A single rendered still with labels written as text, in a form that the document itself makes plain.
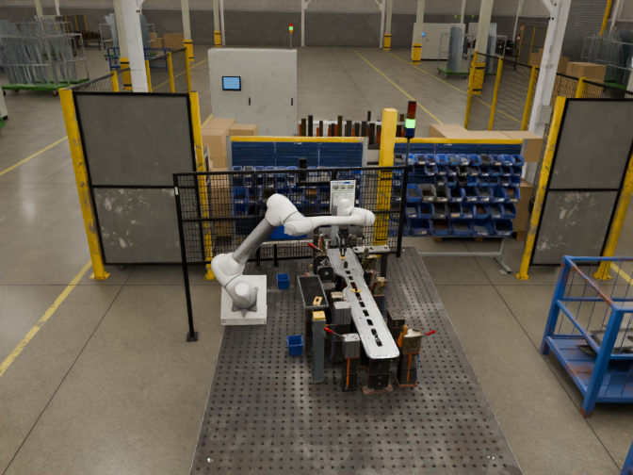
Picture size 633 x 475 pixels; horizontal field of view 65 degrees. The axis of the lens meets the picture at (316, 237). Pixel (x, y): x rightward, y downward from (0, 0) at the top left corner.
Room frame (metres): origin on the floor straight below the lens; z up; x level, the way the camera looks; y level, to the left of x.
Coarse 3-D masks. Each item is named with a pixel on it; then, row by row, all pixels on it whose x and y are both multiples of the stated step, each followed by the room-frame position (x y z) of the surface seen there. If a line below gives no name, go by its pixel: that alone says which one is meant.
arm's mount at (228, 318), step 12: (252, 276) 3.15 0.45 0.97; (264, 276) 3.16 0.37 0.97; (264, 288) 3.09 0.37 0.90; (228, 300) 3.02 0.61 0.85; (264, 300) 3.03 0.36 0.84; (228, 312) 2.96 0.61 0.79; (240, 312) 2.96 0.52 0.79; (252, 312) 2.96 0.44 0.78; (264, 312) 2.97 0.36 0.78; (228, 324) 2.93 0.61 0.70; (240, 324) 2.93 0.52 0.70
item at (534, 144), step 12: (432, 132) 6.50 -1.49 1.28; (444, 132) 6.19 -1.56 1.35; (456, 132) 6.21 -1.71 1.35; (468, 132) 6.22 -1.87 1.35; (480, 132) 6.23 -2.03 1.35; (492, 132) 6.24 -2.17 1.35; (504, 132) 6.26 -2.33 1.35; (516, 132) 6.27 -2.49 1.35; (528, 132) 6.28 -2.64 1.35; (528, 144) 5.96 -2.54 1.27; (540, 144) 5.97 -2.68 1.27; (528, 156) 5.96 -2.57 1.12; (528, 192) 5.97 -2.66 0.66; (516, 204) 5.96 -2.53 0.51; (516, 216) 5.96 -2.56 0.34; (516, 228) 5.97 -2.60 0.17; (480, 240) 5.92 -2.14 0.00
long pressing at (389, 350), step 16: (336, 256) 3.42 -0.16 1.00; (352, 256) 3.43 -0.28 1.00; (336, 272) 3.16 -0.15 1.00; (352, 272) 3.17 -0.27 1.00; (352, 288) 2.95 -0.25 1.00; (352, 304) 2.75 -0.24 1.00; (368, 304) 2.75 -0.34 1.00; (368, 336) 2.40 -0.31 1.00; (384, 336) 2.41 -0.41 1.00; (368, 352) 2.25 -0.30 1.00; (384, 352) 2.26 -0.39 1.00
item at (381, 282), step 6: (378, 282) 2.98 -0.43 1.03; (384, 282) 2.99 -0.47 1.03; (372, 288) 3.00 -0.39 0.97; (378, 288) 2.98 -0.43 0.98; (384, 288) 2.99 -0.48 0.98; (372, 294) 3.00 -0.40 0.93; (378, 294) 2.98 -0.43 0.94; (378, 300) 2.99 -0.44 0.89; (384, 300) 3.01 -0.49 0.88; (378, 306) 2.99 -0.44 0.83
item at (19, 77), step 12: (0, 24) 16.48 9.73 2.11; (12, 24) 16.60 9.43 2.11; (0, 36) 16.79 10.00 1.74; (36, 36) 16.92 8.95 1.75; (0, 48) 16.84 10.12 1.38; (12, 48) 16.73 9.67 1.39; (24, 48) 16.88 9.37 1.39; (12, 60) 16.78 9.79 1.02; (36, 60) 16.78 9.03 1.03; (12, 72) 16.84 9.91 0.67; (24, 72) 16.76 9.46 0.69; (24, 84) 16.80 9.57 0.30; (48, 84) 16.83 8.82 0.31
